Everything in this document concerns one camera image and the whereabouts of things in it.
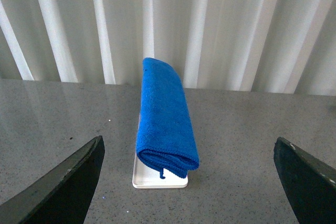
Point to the blue microfiber cloth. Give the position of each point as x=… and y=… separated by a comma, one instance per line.
x=162, y=88

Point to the white rack with wooden bars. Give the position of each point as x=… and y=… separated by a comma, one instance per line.
x=147, y=178

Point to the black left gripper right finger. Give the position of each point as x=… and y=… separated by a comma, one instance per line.
x=308, y=182

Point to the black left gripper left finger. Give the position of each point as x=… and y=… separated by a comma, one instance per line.
x=64, y=194

